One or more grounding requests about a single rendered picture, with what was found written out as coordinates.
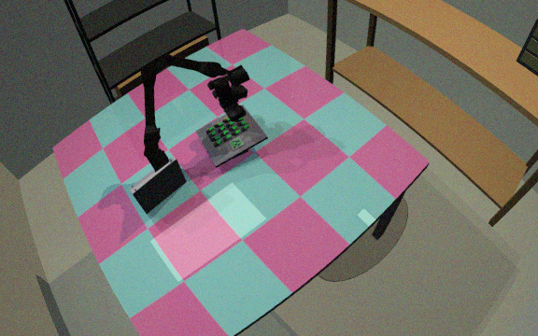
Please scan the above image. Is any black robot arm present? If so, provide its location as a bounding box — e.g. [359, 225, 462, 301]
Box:
[141, 54, 249, 173]

